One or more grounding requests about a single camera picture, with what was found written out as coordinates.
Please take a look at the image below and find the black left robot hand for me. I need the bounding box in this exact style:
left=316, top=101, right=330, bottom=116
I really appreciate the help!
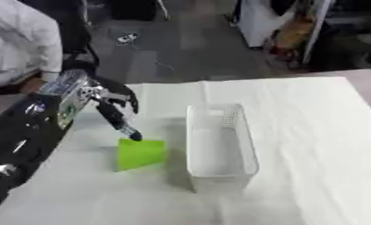
left=77, top=76, right=144, bottom=142

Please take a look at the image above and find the green triangular block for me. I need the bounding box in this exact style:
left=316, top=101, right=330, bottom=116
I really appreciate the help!
left=116, top=138, right=169, bottom=172

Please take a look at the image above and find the white plastic basket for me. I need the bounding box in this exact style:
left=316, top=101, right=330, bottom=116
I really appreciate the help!
left=185, top=103, right=261, bottom=194

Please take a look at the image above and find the person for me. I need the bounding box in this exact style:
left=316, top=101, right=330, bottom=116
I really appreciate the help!
left=0, top=0, right=64, bottom=90

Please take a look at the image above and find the white cabinet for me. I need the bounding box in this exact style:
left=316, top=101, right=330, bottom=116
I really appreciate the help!
left=236, top=0, right=298, bottom=48

